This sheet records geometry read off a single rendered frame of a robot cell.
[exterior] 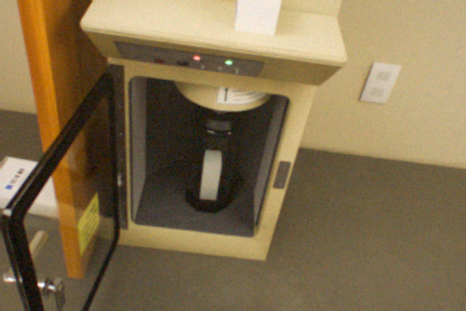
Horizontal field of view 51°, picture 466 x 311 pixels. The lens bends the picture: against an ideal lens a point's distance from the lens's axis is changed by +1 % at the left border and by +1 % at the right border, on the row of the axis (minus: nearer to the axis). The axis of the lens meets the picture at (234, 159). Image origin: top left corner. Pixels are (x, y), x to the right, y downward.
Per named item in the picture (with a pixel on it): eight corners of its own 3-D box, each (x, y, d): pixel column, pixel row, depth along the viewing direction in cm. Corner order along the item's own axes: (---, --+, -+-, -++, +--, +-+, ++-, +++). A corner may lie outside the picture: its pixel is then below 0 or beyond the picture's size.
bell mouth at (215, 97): (180, 49, 92) (182, 23, 89) (271, 62, 93) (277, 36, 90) (167, 104, 79) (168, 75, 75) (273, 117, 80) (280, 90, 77)
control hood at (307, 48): (105, 48, 71) (101, -19, 65) (320, 77, 73) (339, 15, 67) (84, 92, 63) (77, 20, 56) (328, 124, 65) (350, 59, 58)
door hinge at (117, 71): (116, 228, 99) (107, 62, 73) (127, 229, 99) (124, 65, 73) (114, 234, 98) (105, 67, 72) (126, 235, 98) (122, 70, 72)
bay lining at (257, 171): (150, 145, 116) (154, 5, 93) (257, 158, 118) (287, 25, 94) (130, 222, 98) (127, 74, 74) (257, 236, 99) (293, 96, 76)
